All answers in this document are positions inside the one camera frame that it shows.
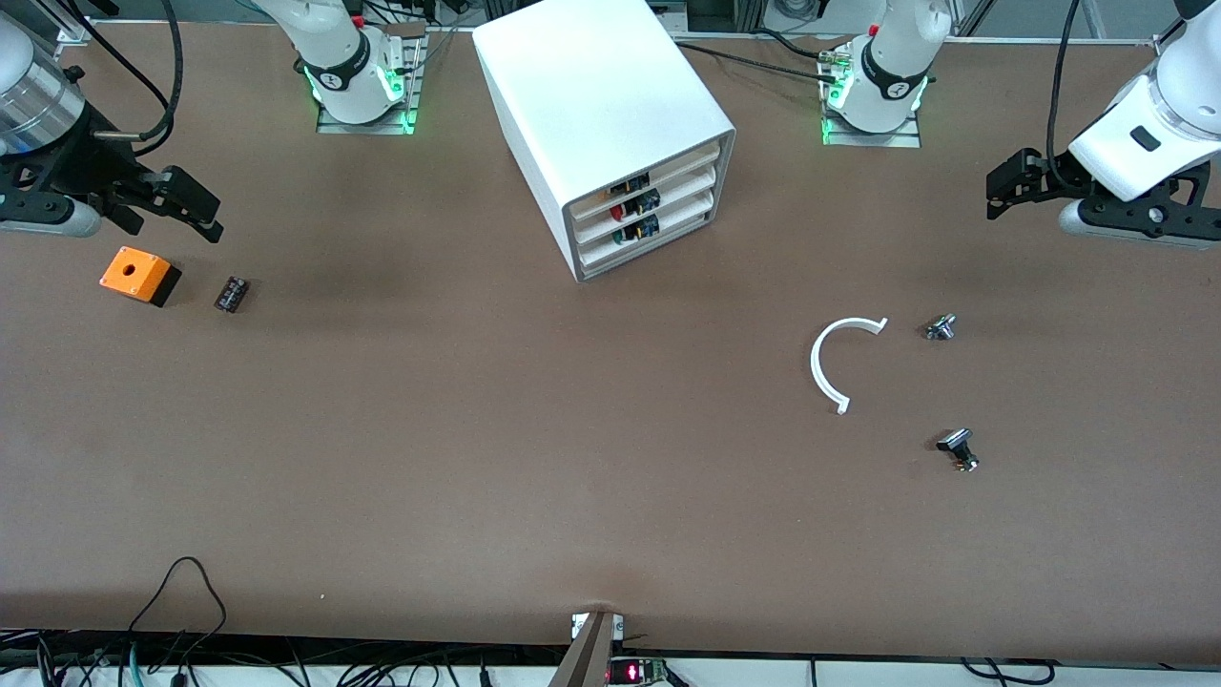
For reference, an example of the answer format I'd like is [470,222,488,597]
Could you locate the white drawer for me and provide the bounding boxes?
[570,143,721,222]
[572,168,718,244]
[577,191,716,270]

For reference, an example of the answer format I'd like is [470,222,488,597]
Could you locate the red push button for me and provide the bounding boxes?
[610,189,661,222]

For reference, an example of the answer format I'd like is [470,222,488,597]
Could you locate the white drawer cabinet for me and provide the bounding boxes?
[472,0,737,283]

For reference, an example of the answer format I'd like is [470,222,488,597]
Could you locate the white curved plastic arc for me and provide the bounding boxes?
[810,316,890,416]

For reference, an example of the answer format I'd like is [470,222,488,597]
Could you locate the device with red display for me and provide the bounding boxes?
[609,656,669,686]

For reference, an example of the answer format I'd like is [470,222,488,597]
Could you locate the orange button enclosure box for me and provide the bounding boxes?
[99,246,182,308]

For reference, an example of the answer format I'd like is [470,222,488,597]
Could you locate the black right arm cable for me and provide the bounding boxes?
[57,0,187,158]

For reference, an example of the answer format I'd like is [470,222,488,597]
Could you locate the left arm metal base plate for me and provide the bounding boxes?
[820,43,922,149]

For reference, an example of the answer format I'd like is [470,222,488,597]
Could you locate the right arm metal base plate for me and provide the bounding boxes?
[316,24,427,135]

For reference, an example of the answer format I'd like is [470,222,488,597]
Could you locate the black knob switch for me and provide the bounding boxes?
[936,428,982,473]

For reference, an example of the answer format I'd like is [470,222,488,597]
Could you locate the black cable on table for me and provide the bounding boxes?
[673,29,850,82]

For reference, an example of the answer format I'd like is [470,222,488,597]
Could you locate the black looped cable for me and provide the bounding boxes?
[124,556,230,659]

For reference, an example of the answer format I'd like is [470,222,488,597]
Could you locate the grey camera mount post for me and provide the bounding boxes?
[548,611,627,687]

